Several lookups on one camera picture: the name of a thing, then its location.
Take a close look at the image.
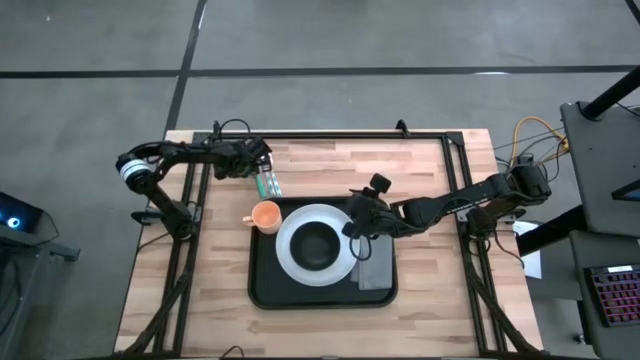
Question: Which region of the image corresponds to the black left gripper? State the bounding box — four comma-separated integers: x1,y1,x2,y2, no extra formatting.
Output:
213,135,275,180

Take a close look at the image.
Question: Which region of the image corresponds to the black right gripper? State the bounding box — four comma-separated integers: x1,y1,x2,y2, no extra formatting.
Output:
342,172,401,240

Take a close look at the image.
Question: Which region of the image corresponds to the orange mug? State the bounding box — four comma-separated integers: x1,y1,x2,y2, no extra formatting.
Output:
242,200,284,236

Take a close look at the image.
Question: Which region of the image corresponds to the grey cloth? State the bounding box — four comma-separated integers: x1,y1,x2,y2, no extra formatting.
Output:
349,233,395,292

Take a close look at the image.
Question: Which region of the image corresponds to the black bowl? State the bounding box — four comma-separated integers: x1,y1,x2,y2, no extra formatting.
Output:
289,221,337,272

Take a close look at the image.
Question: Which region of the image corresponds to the white round plate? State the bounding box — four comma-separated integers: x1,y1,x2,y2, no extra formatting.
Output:
275,203,360,288

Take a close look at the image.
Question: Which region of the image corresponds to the black plastic serving tray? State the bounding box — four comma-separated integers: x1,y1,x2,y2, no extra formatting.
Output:
247,197,400,310

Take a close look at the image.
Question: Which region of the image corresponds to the white paper sheet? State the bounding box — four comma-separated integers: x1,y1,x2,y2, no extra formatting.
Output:
514,219,544,280

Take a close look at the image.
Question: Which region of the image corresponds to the black keyboard desk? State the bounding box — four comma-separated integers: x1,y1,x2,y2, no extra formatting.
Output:
569,229,640,360

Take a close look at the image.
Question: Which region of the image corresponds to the grey equipment stand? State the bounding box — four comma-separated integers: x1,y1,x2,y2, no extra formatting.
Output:
0,209,81,360

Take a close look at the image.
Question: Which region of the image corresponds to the black side desk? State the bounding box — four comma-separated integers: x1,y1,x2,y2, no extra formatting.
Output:
559,101,640,239

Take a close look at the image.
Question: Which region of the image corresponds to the black device with blue light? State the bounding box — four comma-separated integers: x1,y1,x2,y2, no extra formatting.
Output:
0,192,44,234

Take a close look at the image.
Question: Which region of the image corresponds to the dark tablet device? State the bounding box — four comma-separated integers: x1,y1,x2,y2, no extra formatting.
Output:
610,178,640,204

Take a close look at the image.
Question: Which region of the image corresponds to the backlit computer keyboard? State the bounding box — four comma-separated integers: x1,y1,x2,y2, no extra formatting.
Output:
583,264,640,329

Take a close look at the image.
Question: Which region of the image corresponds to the black round pole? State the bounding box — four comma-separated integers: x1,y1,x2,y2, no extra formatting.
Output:
582,64,640,121

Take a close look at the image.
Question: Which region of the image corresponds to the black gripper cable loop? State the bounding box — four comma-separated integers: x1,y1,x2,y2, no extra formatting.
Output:
348,233,374,262

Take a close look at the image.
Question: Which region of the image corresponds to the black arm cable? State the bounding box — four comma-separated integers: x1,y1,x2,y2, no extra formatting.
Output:
218,118,251,139

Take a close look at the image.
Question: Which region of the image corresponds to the black aluminium rig frame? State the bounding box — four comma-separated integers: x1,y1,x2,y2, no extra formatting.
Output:
117,119,544,359

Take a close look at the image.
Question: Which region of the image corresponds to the yellow cable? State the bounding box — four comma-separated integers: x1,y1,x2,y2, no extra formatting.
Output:
510,115,570,169

